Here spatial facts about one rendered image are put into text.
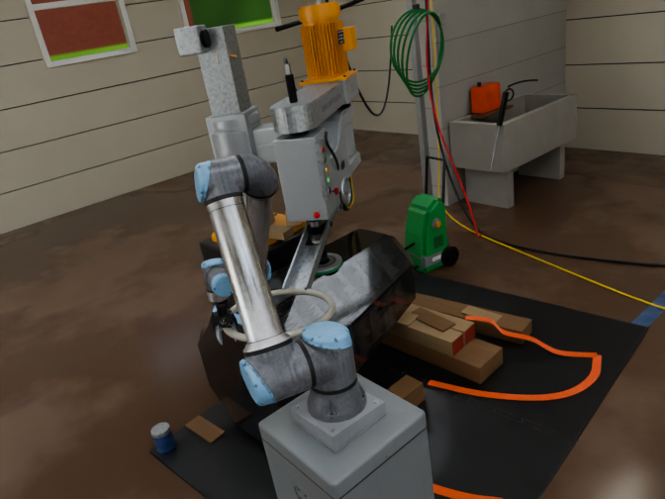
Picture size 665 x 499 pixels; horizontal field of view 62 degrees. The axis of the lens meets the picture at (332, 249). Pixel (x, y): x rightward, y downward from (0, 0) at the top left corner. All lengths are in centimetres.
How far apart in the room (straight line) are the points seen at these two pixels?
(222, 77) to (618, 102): 498
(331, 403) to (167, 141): 753
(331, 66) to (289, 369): 201
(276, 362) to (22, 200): 706
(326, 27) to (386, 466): 227
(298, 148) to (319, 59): 74
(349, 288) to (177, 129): 647
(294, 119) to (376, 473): 157
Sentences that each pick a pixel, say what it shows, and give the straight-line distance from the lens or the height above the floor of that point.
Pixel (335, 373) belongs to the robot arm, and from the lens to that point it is 170.
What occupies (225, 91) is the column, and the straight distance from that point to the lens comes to 349.
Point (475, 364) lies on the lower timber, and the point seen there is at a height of 13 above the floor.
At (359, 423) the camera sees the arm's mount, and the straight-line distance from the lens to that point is 178.
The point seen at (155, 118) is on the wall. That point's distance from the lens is 890.
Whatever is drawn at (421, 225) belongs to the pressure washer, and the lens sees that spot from 438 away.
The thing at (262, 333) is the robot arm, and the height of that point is 124.
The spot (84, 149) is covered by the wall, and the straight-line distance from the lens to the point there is 857.
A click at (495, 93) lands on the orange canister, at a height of 102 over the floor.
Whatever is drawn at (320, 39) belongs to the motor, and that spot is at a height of 191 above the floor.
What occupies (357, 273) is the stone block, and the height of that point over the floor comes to 74.
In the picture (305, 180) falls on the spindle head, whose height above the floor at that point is 132.
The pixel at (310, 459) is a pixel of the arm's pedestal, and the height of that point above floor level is 85.
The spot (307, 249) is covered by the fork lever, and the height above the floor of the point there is 96.
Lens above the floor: 207
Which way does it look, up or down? 24 degrees down
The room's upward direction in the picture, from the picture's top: 10 degrees counter-clockwise
